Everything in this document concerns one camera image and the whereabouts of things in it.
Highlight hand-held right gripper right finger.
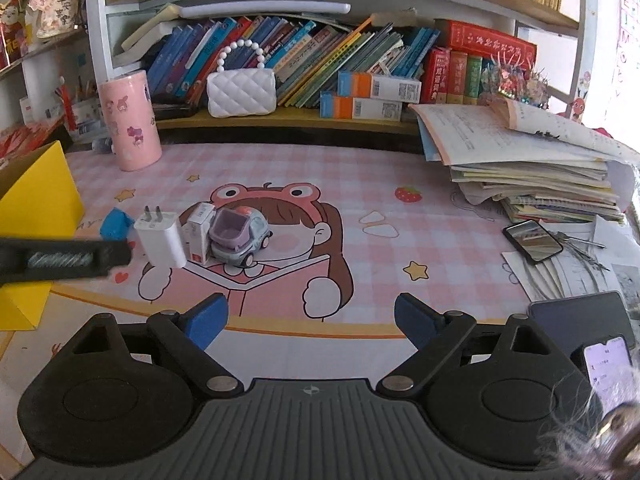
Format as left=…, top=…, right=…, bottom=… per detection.
left=376, top=294, right=561, bottom=402

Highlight red upright dictionary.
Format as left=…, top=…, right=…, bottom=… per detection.
left=421, top=47, right=468, bottom=106

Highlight pink white plush figure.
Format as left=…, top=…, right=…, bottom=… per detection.
left=27, top=0, right=84, bottom=39

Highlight orange blue white carton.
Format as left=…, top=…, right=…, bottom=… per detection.
left=337, top=71, right=422, bottom=103
left=320, top=91, right=403, bottom=122

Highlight pink cartoon cylinder container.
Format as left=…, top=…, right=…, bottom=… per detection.
left=96, top=70, right=163, bottom=172

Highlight glittery colourful card pack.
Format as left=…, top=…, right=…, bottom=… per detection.
left=480, top=52, right=549, bottom=108

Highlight small white carton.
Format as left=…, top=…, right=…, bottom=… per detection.
left=181, top=202, right=217, bottom=267

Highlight pen holder with pens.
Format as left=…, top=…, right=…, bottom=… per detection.
left=54, top=75, right=104, bottom=142

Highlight white wooden bookshelf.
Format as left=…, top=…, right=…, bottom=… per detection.
left=0, top=0, right=601, bottom=136

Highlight white quilted pearl-handle handbag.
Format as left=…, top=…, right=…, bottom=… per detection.
left=206, top=40, right=277, bottom=118

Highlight pale lying book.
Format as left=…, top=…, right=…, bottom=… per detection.
left=112, top=35, right=166, bottom=67
left=122, top=4, right=181, bottom=51

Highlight metal drawing compass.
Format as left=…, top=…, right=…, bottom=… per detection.
left=552, top=232, right=612, bottom=272

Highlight small blue toy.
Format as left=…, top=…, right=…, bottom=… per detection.
left=100, top=207, right=137, bottom=241

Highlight black smartphone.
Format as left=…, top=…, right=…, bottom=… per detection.
left=502, top=220, right=565, bottom=265

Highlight stack of papers and workbooks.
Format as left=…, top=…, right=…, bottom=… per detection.
left=407, top=97, right=640, bottom=224

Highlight green upright dictionary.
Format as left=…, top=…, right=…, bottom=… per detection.
left=464, top=55, right=484, bottom=106

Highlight purple grey toy car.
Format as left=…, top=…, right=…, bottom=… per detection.
left=207, top=206, right=272, bottom=267

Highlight red flat packets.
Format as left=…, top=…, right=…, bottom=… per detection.
left=0, top=110, right=67, bottom=162

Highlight yellow cardboard box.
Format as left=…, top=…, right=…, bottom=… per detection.
left=0, top=140, right=86, bottom=331

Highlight grey fluffy fur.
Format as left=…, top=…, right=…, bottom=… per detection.
left=537, top=360, right=640, bottom=480

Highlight smartphone with lit screen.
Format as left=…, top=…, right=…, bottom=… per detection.
left=584, top=335, right=637, bottom=407

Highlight loose white paper sheets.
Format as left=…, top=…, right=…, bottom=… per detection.
left=502, top=215, right=640, bottom=311

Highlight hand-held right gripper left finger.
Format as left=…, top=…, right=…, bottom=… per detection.
left=62, top=292, right=246, bottom=402

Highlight thick red lying dictionary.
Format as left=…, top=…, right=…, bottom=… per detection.
left=435, top=19, right=537, bottom=63

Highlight red gold festive decoration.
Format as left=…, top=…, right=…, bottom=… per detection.
left=0, top=0, right=32, bottom=72

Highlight wall poster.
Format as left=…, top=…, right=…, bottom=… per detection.
left=616, top=0, right=640, bottom=128

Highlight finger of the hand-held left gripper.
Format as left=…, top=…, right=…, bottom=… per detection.
left=0, top=237, right=133, bottom=282

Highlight row of colourful books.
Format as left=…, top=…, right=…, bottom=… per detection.
left=145, top=15, right=441, bottom=108

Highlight pink printed desk mat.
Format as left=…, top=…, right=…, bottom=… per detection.
left=0, top=142, right=640, bottom=466

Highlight white plug charger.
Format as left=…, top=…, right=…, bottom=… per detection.
left=133, top=205, right=188, bottom=270

